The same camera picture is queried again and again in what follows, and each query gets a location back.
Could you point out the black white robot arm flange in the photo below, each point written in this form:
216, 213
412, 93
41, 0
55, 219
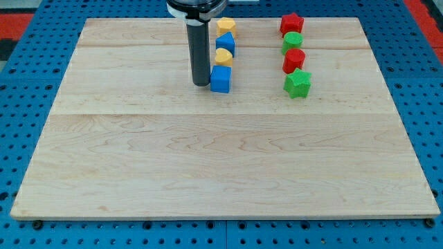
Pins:
195, 12

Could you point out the yellow heart block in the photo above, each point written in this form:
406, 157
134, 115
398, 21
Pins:
223, 57

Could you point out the blue cube block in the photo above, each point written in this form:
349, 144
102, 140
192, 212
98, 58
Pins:
220, 79

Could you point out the blue pentagon block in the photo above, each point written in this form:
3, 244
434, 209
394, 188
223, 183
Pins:
226, 41

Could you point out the green star block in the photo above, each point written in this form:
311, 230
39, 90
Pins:
297, 84

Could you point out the light wooden board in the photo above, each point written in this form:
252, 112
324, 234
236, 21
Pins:
130, 137

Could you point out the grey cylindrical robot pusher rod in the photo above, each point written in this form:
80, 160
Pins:
199, 50

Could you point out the red cylinder block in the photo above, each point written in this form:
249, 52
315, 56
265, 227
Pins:
293, 59

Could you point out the yellow hexagon block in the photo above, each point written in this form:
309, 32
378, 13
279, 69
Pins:
226, 25

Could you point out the green cylinder block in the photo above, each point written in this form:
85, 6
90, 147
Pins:
291, 40

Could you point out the red star block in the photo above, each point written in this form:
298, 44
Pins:
291, 23

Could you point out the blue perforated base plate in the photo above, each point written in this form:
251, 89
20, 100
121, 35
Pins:
34, 70

